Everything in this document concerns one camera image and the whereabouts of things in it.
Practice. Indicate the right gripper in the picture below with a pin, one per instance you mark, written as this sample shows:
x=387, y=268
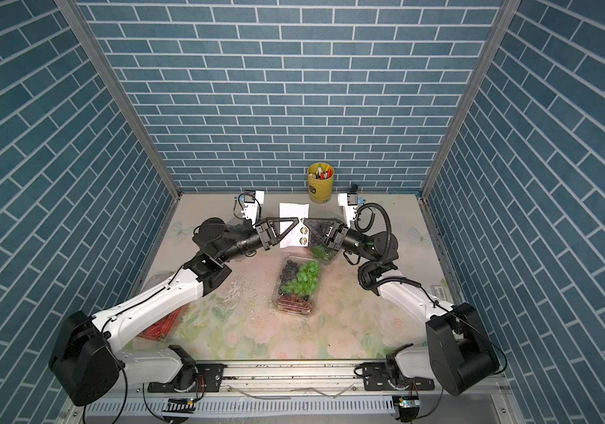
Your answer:
x=336, y=236

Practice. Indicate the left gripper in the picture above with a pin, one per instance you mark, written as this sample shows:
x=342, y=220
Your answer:
x=267, y=235

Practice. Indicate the white sticker sheet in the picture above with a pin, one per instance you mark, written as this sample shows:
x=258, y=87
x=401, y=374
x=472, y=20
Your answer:
x=299, y=236

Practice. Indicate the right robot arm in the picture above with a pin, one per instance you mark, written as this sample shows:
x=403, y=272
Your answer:
x=459, y=351

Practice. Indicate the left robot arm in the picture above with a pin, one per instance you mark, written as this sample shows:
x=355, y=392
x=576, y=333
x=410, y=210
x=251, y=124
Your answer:
x=88, y=357

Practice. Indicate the yellow pen cup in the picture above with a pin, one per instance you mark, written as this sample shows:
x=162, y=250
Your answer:
x=320, y=191

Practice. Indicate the red markers in cup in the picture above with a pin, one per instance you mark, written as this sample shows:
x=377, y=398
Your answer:
x=322, y=173

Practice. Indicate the clear box of mixed grapes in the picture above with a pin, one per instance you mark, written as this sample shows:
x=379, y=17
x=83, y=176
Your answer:
x=297, y=285

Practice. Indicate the clear box of red berries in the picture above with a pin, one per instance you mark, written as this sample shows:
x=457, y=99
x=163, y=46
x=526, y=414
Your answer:
x=163, y=328

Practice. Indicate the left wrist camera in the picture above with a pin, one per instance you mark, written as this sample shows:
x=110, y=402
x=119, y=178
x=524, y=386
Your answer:
x=248, y=206

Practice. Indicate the aluminium mounting rail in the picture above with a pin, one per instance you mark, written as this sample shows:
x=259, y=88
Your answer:
x=274, y=377

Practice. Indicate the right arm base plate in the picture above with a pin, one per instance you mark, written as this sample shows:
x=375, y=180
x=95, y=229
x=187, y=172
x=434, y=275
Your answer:
x=382, y=376

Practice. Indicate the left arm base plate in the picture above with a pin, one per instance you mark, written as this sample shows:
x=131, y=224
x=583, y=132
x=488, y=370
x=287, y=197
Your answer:
x=202, y=378

